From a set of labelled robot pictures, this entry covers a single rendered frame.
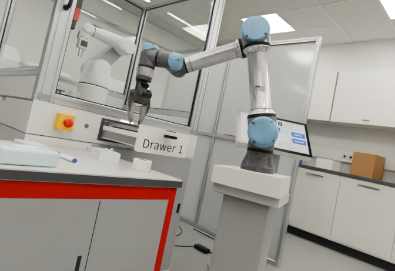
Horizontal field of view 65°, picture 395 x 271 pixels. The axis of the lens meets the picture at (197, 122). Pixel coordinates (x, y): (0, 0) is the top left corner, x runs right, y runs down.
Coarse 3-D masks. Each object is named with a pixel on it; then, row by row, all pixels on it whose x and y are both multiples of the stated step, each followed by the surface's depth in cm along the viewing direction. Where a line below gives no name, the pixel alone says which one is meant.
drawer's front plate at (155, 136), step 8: (144, 128) 130; (152, 128) 133; (144, 136) 131; (152, 136) 134; (160, 136) 137; (176, 136) 144; (184, 136) 147; (136, 144) 129; (152, 144) 134; (168, 144) 141; (176, 144) 144; (184, 144) 148; (152, 152) 135; (160, 152) 138; (168, 152) 141; (176, 152) 145; (184, 152) 148
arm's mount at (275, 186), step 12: (216, 168) 127; (228, 168) 125; (216, 180) 126; (228, 180) 124; (240, 180) 122; (252, 180) 120; (264, 180) 118; (276, 180) 116; (288, 180) 133; (264, 192) 118; (276, 192) 116; (288, 192) 139
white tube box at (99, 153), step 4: (92, 148) 129; (96, 148) 130; (100, 148) 132; (92, 152) 127; (96, 152) 123; (100, 152) 120; (104, 152) 121; (108, 152) 122; (112, 152) 126; (116, 152) 128; (92, 156) 126; (96, 156) 122; (100, 156) 120; (104, 156) 121; (108, 156) 122; (112, 156) 123; (116, 156) 124; (104, 160) 121; (108, 160) 122; (112, 160) 123; (116, 160) 124
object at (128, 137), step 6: (108, 126) 151; (102, 132) 153; (108, 132) 149; (114, 132) 146; (120, 132) 142; (126, 132) 139; (132, 132) 136; (108, 138) 149; (114, 138) 145; (120, 138) 141; (126, 138) 138; (132, 138) 135; (126, 144) 137; (132, 144) 134
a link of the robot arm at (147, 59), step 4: (144, 44) 137; (148, 44) 136; (152, 44) 137; (144, 48) 136; (148, 48) 135; (152, 48) 136; (156, 48) 137; (140, 52) 138; (144, 52) 136; (148, 52) 135; (152, 52) 135; (140, 56) 137; (144, 56) 136; (148, 56) 135; (152, 56) 135; (140, 60) 136; (144, 60) 135; (148, 60) 135; (152, 60) 135; (140, 64) 136; (144, 64) 135; (148, 64) 135; (152, 64) 137; (152, 68) 137
